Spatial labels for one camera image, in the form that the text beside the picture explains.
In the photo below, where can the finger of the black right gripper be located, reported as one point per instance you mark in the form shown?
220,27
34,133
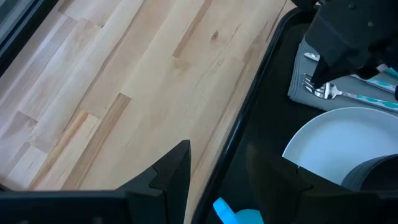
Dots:
320,73
368,71

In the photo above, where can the black table edge frame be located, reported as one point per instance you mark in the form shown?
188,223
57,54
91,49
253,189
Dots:
21,28

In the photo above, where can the blue plastic cup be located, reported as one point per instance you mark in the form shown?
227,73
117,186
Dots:
236,214

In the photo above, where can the dark grey bowl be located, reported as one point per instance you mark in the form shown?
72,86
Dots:
373,174

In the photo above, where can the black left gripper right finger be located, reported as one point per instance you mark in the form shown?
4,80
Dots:
273,186

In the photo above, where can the white round plate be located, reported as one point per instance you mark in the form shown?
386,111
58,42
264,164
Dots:
329,146

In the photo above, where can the grey cloth napkin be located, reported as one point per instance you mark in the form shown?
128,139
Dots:
311,96

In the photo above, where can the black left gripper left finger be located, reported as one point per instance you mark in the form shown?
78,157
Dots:
169,180

